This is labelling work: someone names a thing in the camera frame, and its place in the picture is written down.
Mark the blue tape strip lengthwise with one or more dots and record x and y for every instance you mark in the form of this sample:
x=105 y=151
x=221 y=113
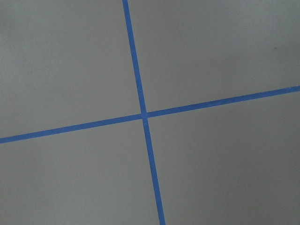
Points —
x=144 y=116

